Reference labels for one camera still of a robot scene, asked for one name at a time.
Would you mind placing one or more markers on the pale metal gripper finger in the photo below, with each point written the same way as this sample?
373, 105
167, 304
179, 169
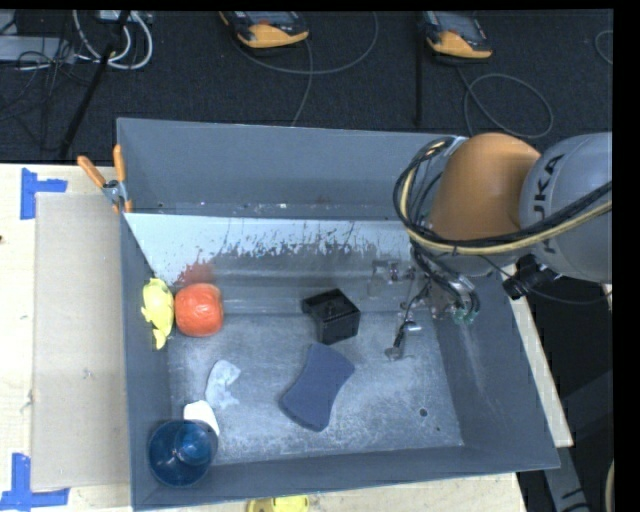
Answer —
412, 328
395, 353

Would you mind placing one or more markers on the grey metal bin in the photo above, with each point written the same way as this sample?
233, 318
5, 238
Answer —
380, 400

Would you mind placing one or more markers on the black box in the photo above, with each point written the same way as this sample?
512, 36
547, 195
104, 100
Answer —
334, 315

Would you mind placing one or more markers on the blue sponge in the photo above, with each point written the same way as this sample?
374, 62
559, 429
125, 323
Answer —
317, 387

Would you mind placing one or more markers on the clear crumpled plastic piece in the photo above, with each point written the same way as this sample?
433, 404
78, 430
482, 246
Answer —
221, 382

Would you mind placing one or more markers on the orange ball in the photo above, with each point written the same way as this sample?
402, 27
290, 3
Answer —
199, 310

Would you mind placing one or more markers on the white flat piece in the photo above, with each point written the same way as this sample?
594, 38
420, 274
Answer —
201, 414

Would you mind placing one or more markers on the blue glass cup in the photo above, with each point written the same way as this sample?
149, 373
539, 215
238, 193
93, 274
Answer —
177, 457

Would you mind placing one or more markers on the yellow toy animal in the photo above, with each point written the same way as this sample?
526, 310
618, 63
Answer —
157, 305

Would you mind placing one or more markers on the pale wood flat board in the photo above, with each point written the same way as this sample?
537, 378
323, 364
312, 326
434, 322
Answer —
75, 325

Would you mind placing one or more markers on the black cylinder on white bracket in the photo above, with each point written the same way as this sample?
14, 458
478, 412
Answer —
525, 282

